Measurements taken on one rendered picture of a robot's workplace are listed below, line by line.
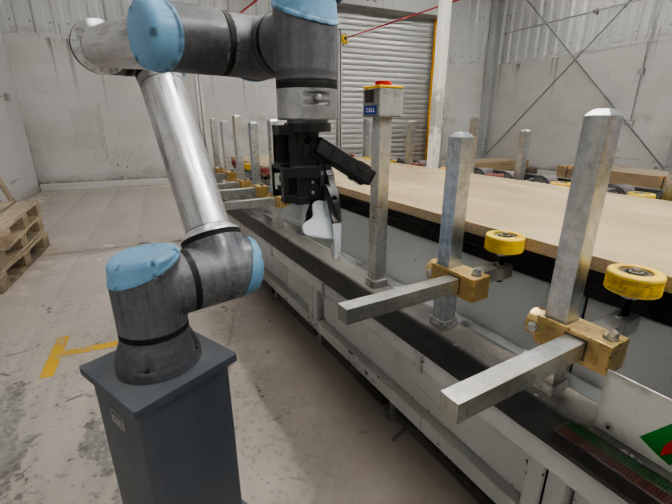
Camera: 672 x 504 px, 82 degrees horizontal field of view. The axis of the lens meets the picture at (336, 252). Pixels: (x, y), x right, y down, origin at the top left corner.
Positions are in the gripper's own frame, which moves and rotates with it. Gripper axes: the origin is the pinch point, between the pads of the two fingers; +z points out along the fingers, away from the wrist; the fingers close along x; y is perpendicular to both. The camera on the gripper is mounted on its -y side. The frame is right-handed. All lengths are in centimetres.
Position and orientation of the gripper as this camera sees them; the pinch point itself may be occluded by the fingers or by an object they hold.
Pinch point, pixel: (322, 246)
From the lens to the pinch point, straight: 65.4
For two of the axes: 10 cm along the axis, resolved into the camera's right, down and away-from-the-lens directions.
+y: -9.2, 1.3, -3.8
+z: 0.0, 9.5, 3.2
